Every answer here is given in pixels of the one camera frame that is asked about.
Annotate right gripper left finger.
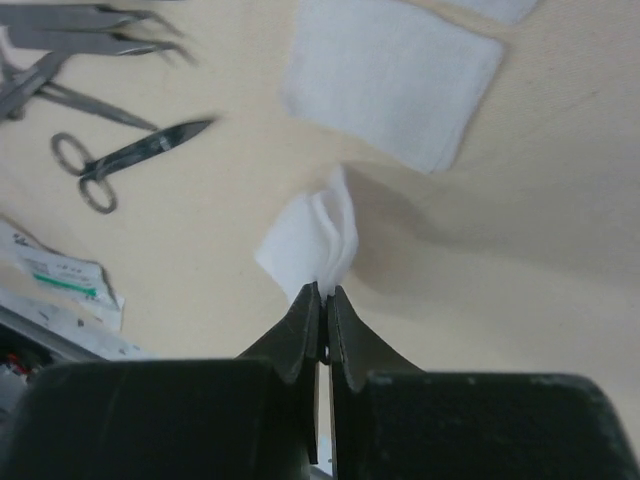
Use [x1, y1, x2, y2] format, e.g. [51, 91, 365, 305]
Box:
[1, 284, 320, 479]

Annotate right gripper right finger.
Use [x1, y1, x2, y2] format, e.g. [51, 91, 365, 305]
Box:
[326, 289, 639, 479]

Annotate beige cloth mat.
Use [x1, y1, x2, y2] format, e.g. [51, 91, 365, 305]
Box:
[1, 1, 639, 408]

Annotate white sterile packet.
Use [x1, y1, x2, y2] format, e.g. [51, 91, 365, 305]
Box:
[1, 220, 153, 361]

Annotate green labelled sterile packet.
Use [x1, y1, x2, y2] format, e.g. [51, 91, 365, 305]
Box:
[15, 245, 116, 307]

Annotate metal instrument tray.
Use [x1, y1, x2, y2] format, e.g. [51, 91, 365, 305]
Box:
[1, 307, 103, 377]

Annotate lower steel scissors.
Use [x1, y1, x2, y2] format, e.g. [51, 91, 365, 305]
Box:
[50, 117, 219, 215]

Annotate steel scissors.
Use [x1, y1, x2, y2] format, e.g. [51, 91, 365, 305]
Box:
[1, 3, 183, 36]
[50, 117, 219, 215]

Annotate steel forceps with rings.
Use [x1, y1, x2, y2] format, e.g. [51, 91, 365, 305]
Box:
[35, 82, 158, 131]

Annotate steel tweezers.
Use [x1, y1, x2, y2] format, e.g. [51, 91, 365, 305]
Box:
[6, 26, 196, 63]

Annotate upper steel scissors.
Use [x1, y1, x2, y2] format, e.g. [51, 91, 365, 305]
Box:
[1, 3, 183, 36]

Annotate steel scalpel handle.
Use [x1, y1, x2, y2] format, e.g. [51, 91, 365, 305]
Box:
[1, 52, 70, 121]

